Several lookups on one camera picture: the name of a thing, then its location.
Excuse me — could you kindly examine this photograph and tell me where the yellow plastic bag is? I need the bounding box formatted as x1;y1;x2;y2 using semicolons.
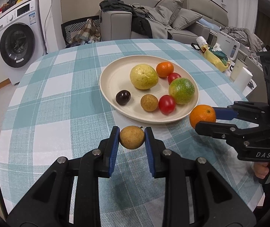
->
204;49;230;72

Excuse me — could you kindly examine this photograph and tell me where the red cherry tomato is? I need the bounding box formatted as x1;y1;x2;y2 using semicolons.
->
167;72;181;84
159;95;176;115

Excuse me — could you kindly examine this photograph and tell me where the person's right hand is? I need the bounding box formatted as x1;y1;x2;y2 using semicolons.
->
253;162;270;179

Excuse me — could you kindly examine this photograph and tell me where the teal plaid tablecloth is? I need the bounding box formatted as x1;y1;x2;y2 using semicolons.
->
0;38;264;227

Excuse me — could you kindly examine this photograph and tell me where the white snack bottle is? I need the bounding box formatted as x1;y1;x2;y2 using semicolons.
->
196;36;209;52

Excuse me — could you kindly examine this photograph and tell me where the black clothes pile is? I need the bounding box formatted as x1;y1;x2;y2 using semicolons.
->
99;0;152;41

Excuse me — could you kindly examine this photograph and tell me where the plaid cloth on chair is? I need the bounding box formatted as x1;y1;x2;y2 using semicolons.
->
70;19;101;47

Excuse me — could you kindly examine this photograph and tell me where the grey cushion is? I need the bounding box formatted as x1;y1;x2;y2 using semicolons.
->
155;0;183;26
171;8;203;30

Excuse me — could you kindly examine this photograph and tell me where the yellow-green passion fruit large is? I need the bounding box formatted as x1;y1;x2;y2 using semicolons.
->
130;64;159;90

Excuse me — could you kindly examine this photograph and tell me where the grey cushion back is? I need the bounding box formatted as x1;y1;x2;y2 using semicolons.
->
155;0;183;26

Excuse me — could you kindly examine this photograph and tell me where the orange mandarin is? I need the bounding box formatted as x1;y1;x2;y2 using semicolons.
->
156;61;174;78
189;105;216;129

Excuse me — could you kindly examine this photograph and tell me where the orange mandarin on plate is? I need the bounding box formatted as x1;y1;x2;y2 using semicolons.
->
156;61;174;78

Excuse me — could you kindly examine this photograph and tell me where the white washing machine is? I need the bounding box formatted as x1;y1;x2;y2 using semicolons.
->
0;0;45;85

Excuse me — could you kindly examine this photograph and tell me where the black mesh chair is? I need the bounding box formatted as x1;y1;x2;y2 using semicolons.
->
61;15;100;48

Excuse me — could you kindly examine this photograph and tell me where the grey sofa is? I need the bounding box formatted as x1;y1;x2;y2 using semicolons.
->
100;0;228;44

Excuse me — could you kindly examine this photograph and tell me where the grey cushion front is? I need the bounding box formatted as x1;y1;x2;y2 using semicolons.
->
171;8;203;30

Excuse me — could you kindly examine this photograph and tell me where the white heater appliance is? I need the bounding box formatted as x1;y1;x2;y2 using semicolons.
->
216;31;240;61

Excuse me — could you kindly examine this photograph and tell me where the grey crumpled blanket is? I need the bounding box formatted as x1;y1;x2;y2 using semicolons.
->
221;27;264;52

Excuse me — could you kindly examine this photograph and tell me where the dark purple plum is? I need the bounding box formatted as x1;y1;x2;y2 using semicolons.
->
116;90;131;106

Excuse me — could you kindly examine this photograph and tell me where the white paper roll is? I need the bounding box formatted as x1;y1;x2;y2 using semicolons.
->
234;67;253;92

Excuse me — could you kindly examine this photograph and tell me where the tan longan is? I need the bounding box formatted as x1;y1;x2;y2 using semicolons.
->
140;94;159;112
120;126;145;150

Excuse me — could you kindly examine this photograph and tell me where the white cup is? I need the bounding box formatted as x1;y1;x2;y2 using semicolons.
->
230;59;247;81

